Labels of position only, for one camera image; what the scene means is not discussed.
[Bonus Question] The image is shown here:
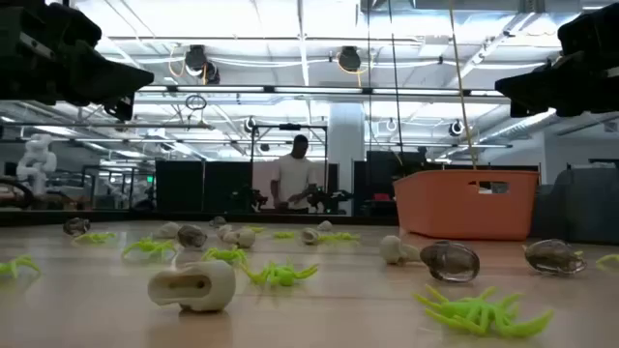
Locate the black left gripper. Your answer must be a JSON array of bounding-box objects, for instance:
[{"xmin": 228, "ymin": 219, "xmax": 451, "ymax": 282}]
[{"xmin": 0, "ymin": 0, "xmax": 155, "ymax": 122}]

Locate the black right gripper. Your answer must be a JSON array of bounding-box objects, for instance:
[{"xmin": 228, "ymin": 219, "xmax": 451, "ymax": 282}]
[{"xmin": 494, "ymin": 2, "xmax": 619, "ymax": 118}]

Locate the dark grey plastic bin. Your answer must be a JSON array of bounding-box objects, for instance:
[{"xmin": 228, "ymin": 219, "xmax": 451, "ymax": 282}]
[{"xmin": 530, "ymin": 166, "xmax": 619, "ymax": 245}]

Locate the black robot station frame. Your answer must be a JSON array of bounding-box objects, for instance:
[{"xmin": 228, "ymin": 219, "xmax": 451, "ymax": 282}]
[{"xmin": 249, "ymin": 123, "xmax": 330, "ymax": 215}]

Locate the black hanging cable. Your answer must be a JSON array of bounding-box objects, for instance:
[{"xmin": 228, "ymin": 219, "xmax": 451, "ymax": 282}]
[{"xmin": 388, "ymin": 0, "xmax": 406, "ymax": 171}]

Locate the person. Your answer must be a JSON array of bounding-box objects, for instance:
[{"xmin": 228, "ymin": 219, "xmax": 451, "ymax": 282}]
[{"xmin": 269, "ymin": 133, "xmax": 319, "ymax": 215}]

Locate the yellow hanging cable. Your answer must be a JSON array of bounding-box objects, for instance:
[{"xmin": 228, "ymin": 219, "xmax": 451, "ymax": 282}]
[{"xmin": 447, "ymin": 0, "xmax": 479, "ymax": 171}]

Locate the pink partition curtain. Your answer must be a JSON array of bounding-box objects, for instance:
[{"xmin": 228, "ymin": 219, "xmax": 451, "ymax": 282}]
[{"xmin": 251, "ymin": 160, "xmax": 328, "ymax": 210}]

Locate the black ceiling cable reel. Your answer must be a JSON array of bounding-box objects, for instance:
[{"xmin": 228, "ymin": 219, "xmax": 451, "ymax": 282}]
[
  {"xmin": 184, "ymin": 43, "xmax": 221, "ymax": 86},
  {"xmin": 337, "ymin": 44, "xmax": 364, "ymax": 74}
]

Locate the black partition panel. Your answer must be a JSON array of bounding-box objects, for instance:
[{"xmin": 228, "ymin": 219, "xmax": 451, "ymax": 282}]
[
  {"xmin": 352, "ymin": 150, "xmax": 427, "ymax": 218},
  {"xmin": 154, "ymin": 159, "xmax": 253, "ymax": 215}
]

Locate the long ceiling light bar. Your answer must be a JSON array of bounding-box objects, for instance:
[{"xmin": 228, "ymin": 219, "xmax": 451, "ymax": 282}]
[{"xmin": 134, "ymin": 84, "xmax": 512, "ymax": 99}]

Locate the black aluminium table frame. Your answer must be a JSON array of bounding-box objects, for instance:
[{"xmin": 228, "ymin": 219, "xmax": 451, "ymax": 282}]
[{"xmin": 0, "ymin": 209, "xmax": 400, "ymax": 227}]

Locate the white humanoid robot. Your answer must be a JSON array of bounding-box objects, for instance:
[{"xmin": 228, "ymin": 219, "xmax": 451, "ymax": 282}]
[{"xmin": 15, "ymin": 133, "xmax": 59, "ymax": 195}]

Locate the orange plastic bin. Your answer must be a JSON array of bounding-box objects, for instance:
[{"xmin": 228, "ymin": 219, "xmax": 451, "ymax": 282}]
[{"xmin": 392, "ymin": 168, "xmax": 541, "ymax": 242}]

